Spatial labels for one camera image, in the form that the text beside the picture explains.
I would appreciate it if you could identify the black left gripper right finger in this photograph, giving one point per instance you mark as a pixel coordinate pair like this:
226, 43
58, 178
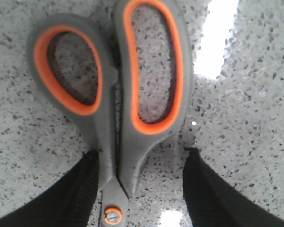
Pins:
212, 202

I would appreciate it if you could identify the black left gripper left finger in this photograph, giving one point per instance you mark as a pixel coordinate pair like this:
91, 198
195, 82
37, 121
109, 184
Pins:
67, 203

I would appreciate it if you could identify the grey orange handled scissors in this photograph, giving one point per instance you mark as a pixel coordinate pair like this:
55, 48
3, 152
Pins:
111, 126

